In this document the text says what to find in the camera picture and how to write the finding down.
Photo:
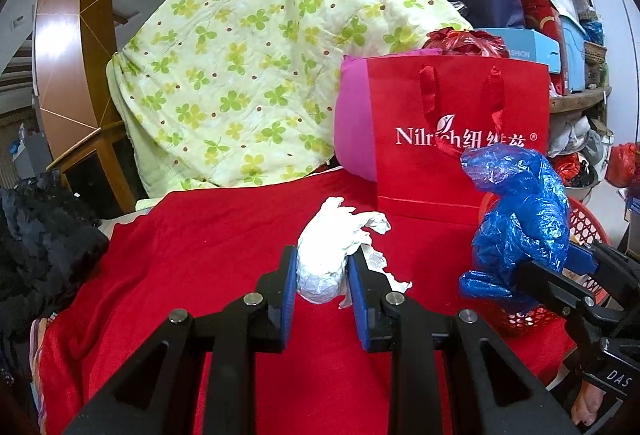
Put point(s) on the red blanket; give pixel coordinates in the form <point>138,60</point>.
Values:
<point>200,240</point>

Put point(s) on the wooden shelf plank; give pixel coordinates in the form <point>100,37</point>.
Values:
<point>580,100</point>

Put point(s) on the red paper gift bag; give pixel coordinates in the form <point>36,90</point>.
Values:
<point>425,175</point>

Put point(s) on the black fluffy cloth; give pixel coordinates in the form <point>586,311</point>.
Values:
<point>45,240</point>

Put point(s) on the green clover print quilt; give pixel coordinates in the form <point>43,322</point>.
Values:
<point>250,65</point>

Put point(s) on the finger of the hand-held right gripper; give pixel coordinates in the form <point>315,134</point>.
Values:
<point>550,287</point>
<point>582,259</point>

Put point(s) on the person's right hand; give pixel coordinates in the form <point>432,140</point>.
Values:
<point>587,407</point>

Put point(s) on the pink cushion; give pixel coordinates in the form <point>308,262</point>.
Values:
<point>355,125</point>

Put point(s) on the crumpled red plastic bag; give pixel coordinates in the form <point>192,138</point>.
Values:
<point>465,42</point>

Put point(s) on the stack of colourful cloths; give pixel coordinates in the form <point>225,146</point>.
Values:
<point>39,350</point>

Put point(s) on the white tissue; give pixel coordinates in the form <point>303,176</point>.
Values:
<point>325,245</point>

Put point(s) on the red plastic mesh basket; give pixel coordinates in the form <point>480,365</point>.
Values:
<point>582,220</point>

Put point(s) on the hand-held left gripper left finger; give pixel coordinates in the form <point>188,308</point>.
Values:
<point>287,300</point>

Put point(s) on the blue plastic bag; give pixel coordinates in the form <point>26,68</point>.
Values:
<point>520,225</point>

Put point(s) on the wooden cabinet frame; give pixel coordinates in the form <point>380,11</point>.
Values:
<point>100,150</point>

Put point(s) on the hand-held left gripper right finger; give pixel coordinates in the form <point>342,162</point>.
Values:
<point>357,300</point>

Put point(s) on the red box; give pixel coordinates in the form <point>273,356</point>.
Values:
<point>537,5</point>

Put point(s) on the light blue cardboard box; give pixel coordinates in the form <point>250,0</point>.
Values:
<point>530,47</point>

